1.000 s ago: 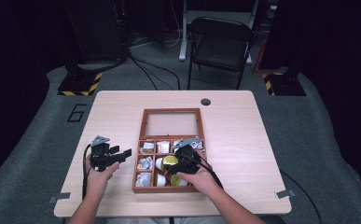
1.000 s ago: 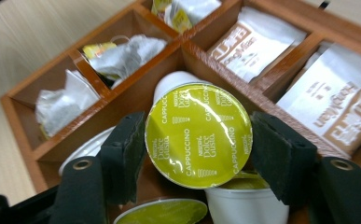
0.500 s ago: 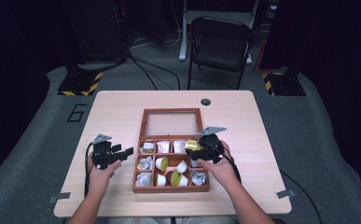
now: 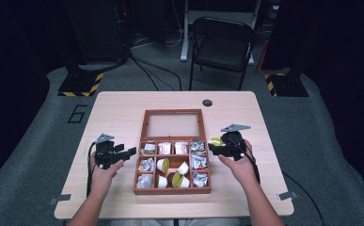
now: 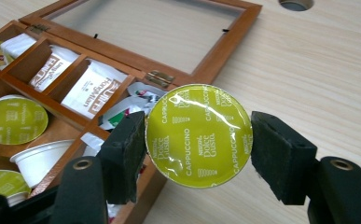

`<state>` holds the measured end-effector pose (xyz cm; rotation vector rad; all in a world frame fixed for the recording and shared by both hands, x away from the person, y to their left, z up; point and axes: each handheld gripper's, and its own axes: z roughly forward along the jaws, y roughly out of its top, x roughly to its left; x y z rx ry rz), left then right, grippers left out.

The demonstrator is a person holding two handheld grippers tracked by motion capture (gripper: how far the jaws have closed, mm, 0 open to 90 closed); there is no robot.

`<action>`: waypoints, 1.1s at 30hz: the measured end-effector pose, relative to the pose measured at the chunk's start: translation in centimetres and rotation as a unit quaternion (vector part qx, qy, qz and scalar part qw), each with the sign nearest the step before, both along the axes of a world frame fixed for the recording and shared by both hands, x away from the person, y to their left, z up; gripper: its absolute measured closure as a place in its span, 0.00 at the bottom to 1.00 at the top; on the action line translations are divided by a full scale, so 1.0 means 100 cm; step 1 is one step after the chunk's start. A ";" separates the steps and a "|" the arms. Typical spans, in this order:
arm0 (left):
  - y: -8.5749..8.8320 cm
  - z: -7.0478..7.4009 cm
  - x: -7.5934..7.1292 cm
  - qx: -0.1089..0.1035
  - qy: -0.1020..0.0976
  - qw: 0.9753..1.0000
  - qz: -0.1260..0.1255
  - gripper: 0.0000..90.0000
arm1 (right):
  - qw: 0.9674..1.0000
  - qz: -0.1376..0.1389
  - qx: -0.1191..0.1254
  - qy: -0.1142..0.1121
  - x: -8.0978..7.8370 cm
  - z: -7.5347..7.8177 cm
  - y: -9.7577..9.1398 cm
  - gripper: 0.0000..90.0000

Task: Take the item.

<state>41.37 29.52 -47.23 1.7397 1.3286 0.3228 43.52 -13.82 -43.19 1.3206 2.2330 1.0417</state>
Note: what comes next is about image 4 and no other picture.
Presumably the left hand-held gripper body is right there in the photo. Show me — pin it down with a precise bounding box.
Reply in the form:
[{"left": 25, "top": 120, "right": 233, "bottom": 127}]
[{"left": 93, "top": 133, "right": 124, "bottom": 170}]

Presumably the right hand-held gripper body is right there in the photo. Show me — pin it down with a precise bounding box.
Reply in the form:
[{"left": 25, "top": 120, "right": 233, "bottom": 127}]
[{"left": 220, "top": 123, "right": 252, "bottom": 162}]

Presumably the wooden box with glass lid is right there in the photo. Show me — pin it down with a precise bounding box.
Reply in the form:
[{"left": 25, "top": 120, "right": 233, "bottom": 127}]
[{"left": 133, "top": 108, "right": 213, "bottom": 196}]

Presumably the person's left hand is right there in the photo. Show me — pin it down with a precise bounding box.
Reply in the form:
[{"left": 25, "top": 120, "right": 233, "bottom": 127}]
[{"left": 89, "top": 153, "right": 125, "bottom": 198}]

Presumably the person's right hand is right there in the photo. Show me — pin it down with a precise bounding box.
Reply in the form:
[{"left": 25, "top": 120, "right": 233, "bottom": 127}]
[{"left": 217, "top": 139, "right": 261, "bottom": 186}]

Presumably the silver crumpled packet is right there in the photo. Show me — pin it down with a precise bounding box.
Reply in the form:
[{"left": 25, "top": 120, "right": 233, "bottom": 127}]
[
  {"left": 136, "top": 173, "right": 154, "bottom": 189},
  {"left": 138, "top": 157, "right": 155, "bottom": 172},
  {"left": 190, "top": 141, "right": 206, "bottom": 154},
  {"left": 192, "top": 171, "right": 209, "bottom": 188},
  {"left": 191, "top": 155, "right": 208, "bottom": 170}
]

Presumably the white yellow packet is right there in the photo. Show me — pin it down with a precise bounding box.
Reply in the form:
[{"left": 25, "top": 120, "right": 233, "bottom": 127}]
[{"left": 142, "top": 143, "right": 156, "bottom": 155}]

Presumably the white red packet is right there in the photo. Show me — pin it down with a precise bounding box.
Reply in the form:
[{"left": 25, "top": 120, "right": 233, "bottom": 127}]
[
  {"left": 173, "top": 141, "right": 189, "bottom": 155},
  {"left": 157, "top": 141, "right": 172, "bottom": 155}
]

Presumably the grey tape strip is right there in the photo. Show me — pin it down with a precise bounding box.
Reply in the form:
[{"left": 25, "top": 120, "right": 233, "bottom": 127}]
[
  {"left": 277, "top": 190, "right": 298, "bottom": 202},
  {"left": 48, "top": 193, "right": 72, "bottom": 206}
]

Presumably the black stand hazard-striped base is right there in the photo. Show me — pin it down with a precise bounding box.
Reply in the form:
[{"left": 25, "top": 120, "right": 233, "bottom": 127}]
[
  {"left": 57, "top": 60, "right": 104, "bottom": 98},
  {"left": 263, "top": 67, "right": 309, "bottom": 98}
]

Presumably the black folding chair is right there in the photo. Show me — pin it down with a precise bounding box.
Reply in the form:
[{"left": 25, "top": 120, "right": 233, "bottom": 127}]
[{"left": 188, "top": 16, "right": 257, "bottom": 91}]

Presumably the dark curtain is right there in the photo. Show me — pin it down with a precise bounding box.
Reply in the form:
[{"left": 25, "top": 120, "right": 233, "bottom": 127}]
[
  {"left": 0, "top": 0, "right": 65, "bottom": 194},
  {"left": 275, "top": 0, "right": 364, "bottom": 199}
]

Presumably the right hand-held gripper black cable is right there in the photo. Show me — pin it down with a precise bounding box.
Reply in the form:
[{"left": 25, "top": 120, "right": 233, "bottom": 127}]
[{"left": 228, "top": 136, "right": 261, "bottom": 185}]

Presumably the hand-held gripper black cable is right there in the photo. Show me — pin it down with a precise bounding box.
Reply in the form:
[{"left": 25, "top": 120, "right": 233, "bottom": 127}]
[
  {"left": 86, "top": 140, "right": 98, "bottom": 198},
  {"left": 228, "top": 136, "right": 261, "bottom": 185}
]

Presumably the left hand-held gripper black cable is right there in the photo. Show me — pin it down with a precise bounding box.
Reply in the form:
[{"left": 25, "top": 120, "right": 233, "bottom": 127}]
[{"left": 86, "top": 140, "right": 98, "bottom": 198}]

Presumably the black floor cable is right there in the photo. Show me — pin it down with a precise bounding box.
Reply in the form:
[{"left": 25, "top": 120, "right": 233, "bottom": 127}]
[
  {"left": 282, "top": 171, "right": 325, "bottom": 226},
  {"left": 130, "top": 56, "right": 161, "bottom": 92},
  {"left": 128, "top": 54, "right": 183, "bottom": 92}
]

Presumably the white cable bundle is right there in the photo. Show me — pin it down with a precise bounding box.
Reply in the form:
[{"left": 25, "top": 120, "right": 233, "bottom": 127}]
[{"left": 132, "top": 29, "right": 186, "bottom": 50}]

